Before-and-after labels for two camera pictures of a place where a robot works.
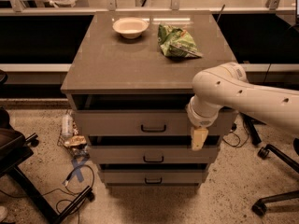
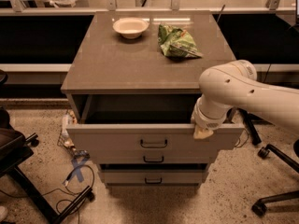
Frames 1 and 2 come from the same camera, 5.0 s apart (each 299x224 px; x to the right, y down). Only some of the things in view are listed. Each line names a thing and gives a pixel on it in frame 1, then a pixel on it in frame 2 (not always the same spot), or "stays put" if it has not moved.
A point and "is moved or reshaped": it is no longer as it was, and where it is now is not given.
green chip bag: x=177 y=42 stays put
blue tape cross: x=77 y=166 stays put
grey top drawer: x=148 y=122 is moved or reshaped
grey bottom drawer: x=153 y=175 stays put
